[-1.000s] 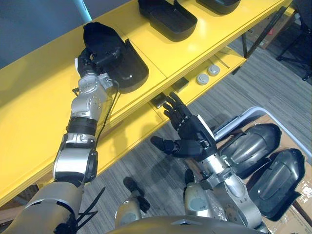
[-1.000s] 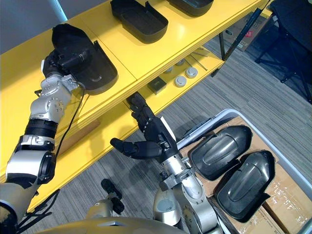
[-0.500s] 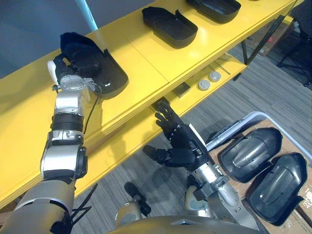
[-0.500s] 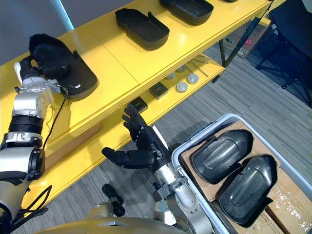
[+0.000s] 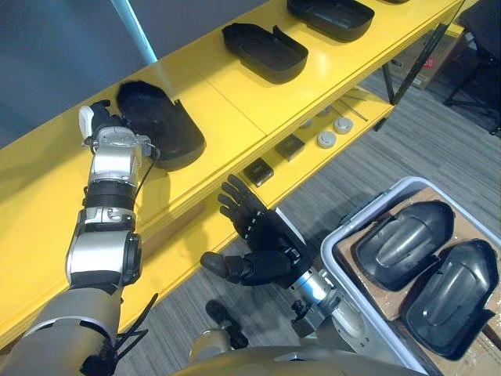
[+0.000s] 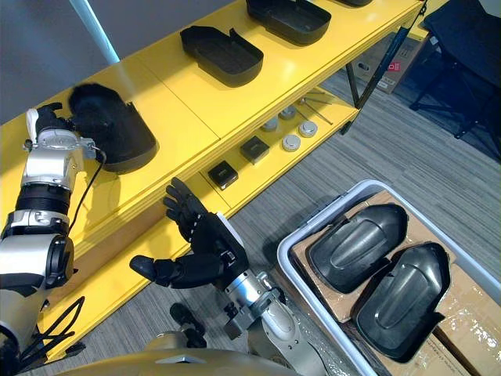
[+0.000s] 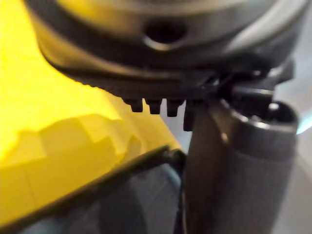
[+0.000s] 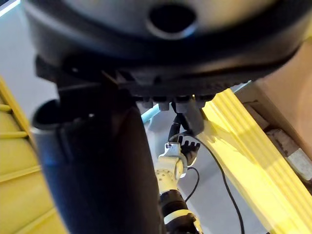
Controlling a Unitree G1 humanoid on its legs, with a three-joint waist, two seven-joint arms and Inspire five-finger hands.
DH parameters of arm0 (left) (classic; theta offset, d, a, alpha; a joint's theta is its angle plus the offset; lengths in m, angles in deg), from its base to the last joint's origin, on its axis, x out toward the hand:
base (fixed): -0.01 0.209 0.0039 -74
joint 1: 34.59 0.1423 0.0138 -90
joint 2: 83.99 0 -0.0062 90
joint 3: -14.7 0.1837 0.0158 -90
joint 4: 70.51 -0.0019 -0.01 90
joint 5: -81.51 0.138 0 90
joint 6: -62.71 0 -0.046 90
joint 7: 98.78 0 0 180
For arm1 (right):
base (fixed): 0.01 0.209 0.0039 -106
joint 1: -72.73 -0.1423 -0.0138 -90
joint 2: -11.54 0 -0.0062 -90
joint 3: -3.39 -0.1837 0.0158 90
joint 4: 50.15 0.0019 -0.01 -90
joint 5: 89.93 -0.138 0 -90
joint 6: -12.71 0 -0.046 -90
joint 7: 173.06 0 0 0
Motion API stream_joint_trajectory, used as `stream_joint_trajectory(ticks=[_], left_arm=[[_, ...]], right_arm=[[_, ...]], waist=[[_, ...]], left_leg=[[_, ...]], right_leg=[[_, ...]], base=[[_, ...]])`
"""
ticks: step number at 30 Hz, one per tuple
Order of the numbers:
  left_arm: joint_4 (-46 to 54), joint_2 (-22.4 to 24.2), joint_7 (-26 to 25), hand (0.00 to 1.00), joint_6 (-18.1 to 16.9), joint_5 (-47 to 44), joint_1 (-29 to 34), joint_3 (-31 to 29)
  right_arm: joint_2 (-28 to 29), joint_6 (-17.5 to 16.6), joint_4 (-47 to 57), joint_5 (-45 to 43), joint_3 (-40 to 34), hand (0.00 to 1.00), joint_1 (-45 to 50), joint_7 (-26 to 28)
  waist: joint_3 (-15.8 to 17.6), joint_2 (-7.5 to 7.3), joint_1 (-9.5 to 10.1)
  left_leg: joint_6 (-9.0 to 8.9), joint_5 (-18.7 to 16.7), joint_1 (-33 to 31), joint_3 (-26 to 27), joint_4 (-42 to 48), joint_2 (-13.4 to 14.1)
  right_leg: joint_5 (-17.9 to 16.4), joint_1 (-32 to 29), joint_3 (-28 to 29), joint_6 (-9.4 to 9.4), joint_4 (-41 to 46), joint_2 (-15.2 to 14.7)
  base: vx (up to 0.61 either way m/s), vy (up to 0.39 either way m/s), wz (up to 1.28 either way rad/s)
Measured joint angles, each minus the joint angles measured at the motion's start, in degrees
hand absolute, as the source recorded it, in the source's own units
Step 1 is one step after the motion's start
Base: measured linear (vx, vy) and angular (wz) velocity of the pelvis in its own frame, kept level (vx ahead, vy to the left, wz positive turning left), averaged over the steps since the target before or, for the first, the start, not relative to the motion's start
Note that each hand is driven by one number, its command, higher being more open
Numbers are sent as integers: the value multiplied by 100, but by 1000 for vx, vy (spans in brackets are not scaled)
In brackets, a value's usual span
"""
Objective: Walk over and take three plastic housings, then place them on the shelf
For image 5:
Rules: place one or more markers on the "grey round disc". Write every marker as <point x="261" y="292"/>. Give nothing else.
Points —
<point x="306" y="124"/>
<point x="324" y="113"/>

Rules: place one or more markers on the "small black square box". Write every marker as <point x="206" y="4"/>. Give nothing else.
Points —
<point x="290" y="148"/>
<point x="258" y="172"/>

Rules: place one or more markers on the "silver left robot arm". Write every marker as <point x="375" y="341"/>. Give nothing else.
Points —
<point x="102" y="250"/>

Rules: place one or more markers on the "white round disc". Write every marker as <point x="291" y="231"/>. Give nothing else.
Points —
<point x="326" y="139"/>
<point x="343" y="125"/>

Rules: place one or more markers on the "yellow metal shelf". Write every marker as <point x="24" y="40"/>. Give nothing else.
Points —
<point x="235" y="102"/>

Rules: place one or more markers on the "grey plastic tote box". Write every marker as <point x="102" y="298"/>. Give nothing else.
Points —
<point x="332" y="250"/>

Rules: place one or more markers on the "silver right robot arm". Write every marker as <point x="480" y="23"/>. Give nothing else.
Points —
<point x="317" y="288"/>

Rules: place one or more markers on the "cyan light strip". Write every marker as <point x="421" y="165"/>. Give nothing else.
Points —
<point x="135" y="23"/>

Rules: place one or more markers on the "black chair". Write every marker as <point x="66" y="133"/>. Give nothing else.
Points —
<point x="485" y="31"/>

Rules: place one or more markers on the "brown cardboard liner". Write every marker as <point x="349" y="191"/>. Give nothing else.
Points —
<point x="467" y="225"/>

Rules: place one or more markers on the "brown cardboard box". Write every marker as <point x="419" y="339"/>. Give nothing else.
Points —
<point x="444" y="58"/>

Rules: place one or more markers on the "black plastic housing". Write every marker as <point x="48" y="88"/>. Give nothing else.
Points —
<point x="270" y="55"/>
<point x="164" y="129"/>
<point x="395" y="1"/>
<point x="336" y="19"/>
<point x="403" y="243"/>
<point x="450" y="301"/>

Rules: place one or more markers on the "thin metal rod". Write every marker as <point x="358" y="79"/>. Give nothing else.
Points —
<point x="354" y="109"/>

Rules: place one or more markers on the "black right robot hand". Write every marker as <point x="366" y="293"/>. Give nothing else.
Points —
<point x="266" y="235"/>

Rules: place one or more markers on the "black shelf brace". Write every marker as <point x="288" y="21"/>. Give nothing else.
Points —
<point x="426" y="55"/>

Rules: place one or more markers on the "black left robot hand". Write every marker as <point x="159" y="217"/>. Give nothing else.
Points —
<point x="99" y="117"/>

